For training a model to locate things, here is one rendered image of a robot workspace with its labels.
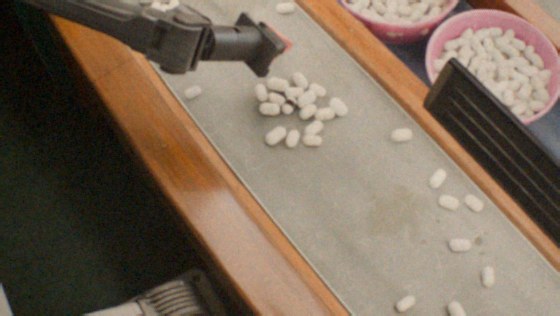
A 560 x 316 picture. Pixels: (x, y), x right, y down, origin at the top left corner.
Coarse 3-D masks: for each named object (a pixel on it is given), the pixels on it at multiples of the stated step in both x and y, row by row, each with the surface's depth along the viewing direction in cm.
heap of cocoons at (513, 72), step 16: (464, 32) 133; (480, 32) 133; (496, 32) 133; (512, 32) 133; (448, 48) 132; (464, 48) 131; (480, 48) 131; (496, 48) 133; (512, 48) 130; (528, 48) 130; (464, 64) 129; (480, 64) 129; (496, 64) 130; (512, 64) 128; (528, 64) 130; (480, 80) 128; (496, 80) 129; (512, 80) 128; (528, 80) 127; (544, 80) 127; (512, 96) 125; (528, 96) 126; (544, 96) 123; (528, 112) 123
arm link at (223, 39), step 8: (208, 32) 109; (216, 32) 109; (224, 32) 110; (232, 32) 111; (208, 40) 109; (216, 40) 108; (224, 40) 110; (232, 40) 111; (208, 48) 109; (216, 48) 109; (224, 48) 110; (232, 48) 111; (200, 56) 111; (208, 56) 109; (216, 56) 110; (224, 56) 111; (232, 56) 112
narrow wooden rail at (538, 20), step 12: (468, 0) 146; (480, 0) 142; (492, 0) 138; (504, 0) 135; (516, 0) 134; (528, 0) 134; (516, 12) 133; (528, 12) 132; (540, 12) 132; (540, 24) 131; (552, 24) 130; (516, 36) 137; (552, 36) 129
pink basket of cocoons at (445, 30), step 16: (464, 16) 133; (480, 16) 133; (496, 16) 133; (512, 16) 131; (448, 32) 133; (528, 32) 131; (432, 48) 130; (544, 48) 129; (432, 64) 130; (544, 64) 129; (432, 80) 124; (544, 112) 119
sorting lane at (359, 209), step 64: (128, 0) 145; (192, 0) 143; (256, 0) 142; (320, 64) 131; (256, 128) 125; (384, 128) 123; (256, 192) 118; (320, 192) 117; (384, 192) 116; (448, 192) 115; (320, 256) 110; (384, 256) 109; (448, 256) 108; (512, 256) 107
